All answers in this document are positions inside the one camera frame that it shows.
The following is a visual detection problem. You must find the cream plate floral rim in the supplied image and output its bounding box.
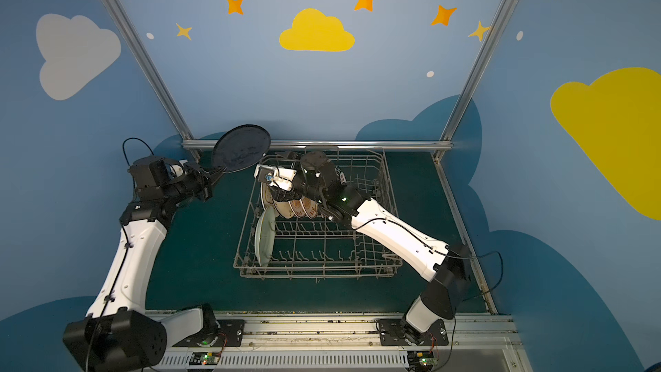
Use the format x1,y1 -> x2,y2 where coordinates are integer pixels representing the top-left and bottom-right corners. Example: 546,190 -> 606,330
260,184 -> 294,219

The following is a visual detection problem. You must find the pale green floral plate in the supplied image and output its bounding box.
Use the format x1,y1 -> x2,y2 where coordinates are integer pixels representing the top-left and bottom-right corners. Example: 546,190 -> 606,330
255,206 -> 276,267

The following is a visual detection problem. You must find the dark black plate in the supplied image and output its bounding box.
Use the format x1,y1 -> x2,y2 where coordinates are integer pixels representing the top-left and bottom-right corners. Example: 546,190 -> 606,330
211,124 -> 271,173

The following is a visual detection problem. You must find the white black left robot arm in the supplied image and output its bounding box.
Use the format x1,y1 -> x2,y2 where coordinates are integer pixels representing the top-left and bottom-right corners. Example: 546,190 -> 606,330
63,155 -> 224,371

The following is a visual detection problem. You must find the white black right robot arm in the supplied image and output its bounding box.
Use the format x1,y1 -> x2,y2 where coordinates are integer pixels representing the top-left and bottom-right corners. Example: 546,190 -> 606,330
255,152 -> 472,335

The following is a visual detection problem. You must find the left green circuit board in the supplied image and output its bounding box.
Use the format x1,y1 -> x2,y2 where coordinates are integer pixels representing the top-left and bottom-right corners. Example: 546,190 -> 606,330
189,352 -> 221,366

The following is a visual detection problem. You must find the green circuit board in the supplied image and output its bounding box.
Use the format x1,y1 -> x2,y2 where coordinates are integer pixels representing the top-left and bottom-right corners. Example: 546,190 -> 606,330
189,352 -> 221,366
407,351 -> 437,372

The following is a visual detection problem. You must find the right green circuit board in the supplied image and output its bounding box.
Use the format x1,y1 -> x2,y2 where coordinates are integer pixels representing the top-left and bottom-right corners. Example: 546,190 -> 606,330
407,351 -> 437,372

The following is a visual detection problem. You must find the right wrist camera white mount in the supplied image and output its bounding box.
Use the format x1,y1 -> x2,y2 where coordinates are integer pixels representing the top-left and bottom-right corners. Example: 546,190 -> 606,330
254,165 -> 297,191

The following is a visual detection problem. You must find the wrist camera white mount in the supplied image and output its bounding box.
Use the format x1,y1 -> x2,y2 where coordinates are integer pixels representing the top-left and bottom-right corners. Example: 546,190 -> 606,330
166,160 -> 187,179
254,165 -> 297,191

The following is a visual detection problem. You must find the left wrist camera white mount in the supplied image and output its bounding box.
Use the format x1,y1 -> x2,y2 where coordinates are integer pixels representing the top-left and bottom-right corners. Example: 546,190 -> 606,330
166,160 -> 187,179

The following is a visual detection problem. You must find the horizontal aluminium frame bar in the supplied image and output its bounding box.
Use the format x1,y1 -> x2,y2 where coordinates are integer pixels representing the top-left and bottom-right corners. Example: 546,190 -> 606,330
181,138 -> 454,153

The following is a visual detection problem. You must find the grey wire dish rack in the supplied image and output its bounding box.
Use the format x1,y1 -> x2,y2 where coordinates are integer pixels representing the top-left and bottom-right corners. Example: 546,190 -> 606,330
233,151 -> 404,281

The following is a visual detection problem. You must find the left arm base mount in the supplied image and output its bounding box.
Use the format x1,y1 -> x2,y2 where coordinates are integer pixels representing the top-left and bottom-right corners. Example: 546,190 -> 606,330
201,319 -> 245,348

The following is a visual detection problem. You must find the aluminium rail base frame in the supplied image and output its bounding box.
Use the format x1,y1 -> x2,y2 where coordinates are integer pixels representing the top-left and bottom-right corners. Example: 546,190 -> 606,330
153,312 -> 533,371

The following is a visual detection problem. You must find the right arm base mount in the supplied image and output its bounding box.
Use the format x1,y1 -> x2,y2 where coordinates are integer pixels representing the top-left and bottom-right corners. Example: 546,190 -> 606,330
376,319 -> 449,346

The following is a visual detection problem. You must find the left diagonal aluminium post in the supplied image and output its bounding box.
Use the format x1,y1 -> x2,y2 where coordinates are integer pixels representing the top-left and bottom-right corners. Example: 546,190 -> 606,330
101,0 -> 194,141

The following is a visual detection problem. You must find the diagonal aluminium post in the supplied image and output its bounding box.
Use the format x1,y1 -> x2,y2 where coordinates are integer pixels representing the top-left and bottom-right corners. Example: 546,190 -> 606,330
433,0 -> 519,165
101,0 -> 194,141

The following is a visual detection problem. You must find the right diagonal aluminium post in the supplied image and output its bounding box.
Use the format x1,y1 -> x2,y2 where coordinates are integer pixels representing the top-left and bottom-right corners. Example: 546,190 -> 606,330
433,0 -> 519,165

